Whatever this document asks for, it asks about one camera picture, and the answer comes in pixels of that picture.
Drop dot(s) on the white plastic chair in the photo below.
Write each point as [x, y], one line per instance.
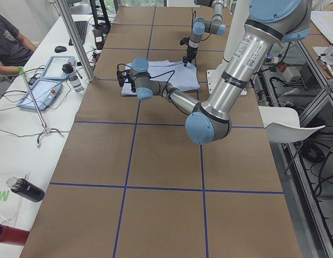
[283, 126]

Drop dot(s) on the metal rod stand green tip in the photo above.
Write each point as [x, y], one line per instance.
[46, 130]

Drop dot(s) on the lower teach pendant tablet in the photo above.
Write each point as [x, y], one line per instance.
[44, 91]

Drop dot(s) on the white pedestal column with base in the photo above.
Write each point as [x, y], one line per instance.
[236, 32]

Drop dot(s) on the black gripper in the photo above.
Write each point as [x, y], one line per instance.
[133, 85]
[190, 51]

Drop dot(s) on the black keyboard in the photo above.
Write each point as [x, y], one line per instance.
[82, 27]

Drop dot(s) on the clear plastic bottle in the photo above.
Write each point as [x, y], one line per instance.
[68, 69]

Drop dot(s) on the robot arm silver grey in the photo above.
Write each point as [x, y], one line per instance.
[267, 23]
[201, 26]

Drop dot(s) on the red cylinder bottle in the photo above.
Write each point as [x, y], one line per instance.
[13, 236]

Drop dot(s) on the upper teach pendant tablet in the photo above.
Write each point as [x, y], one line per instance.
[53, 68]

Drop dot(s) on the black computer mouse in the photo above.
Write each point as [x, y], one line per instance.
[60, 49]

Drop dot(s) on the teach pendant tablet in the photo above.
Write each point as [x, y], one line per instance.
[44, 91]
[53, 68]

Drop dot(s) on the light blue striped shirt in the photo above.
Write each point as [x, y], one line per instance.
[179, 76]

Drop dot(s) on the aluminium frame post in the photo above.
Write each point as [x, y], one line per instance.
[74, 35]

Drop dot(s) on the black water bottle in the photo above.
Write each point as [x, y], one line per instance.
[25, 189]

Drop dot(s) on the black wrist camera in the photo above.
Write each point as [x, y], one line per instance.
[184, 41]
[122, 76]

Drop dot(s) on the seated person grey shirt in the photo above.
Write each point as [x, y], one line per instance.
[15, 48]

